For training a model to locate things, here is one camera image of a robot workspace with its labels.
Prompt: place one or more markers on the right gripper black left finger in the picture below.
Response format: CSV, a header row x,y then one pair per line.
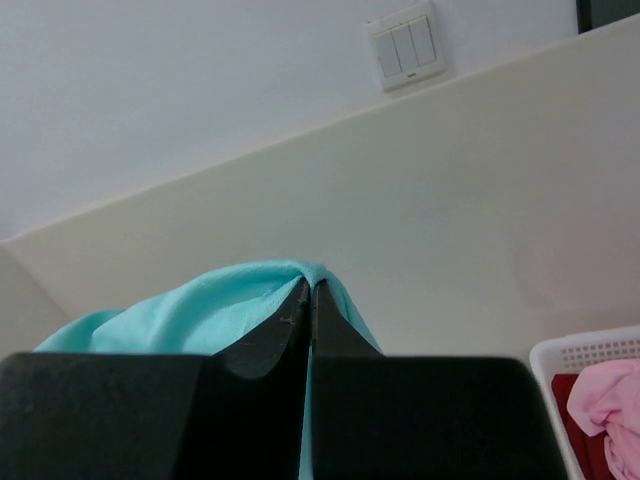
x,y
66,416

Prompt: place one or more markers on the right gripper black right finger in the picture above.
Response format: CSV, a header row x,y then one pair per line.
x,y
375,416

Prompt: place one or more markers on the teal t shirt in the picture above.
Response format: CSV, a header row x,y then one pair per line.
x,y
200,315

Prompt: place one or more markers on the white plastic basket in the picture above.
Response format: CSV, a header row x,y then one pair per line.
x,y
571,354

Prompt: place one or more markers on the red t shirt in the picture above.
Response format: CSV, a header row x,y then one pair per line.
x,y
589,451

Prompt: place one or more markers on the pink t shirt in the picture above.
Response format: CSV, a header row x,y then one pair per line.
x,y
604,402

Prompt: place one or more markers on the white wall light switch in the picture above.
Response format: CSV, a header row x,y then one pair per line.
x,y
406,46

